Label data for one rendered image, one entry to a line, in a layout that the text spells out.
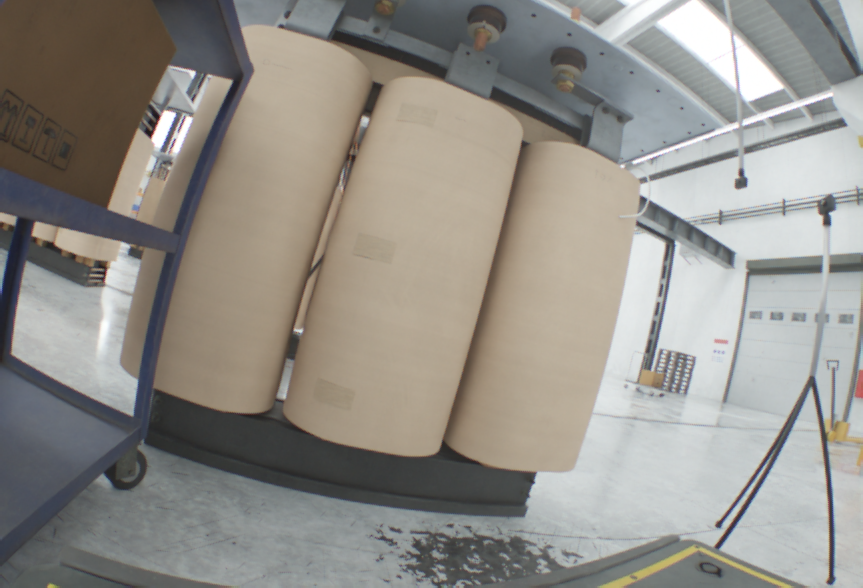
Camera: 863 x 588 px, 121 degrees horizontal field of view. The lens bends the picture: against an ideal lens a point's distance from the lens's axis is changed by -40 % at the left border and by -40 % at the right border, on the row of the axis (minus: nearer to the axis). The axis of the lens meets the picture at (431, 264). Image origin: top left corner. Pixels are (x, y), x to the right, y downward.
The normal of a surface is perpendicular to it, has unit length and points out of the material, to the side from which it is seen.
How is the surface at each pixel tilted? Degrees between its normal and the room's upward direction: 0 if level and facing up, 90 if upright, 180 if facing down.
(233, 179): 90
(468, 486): 90
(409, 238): 90
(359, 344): 90
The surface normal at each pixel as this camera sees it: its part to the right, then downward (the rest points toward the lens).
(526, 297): -0.42, -0.22
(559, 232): -0.15, -0.16
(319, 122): 0.71, 0.11
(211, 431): 0.27, -0.04
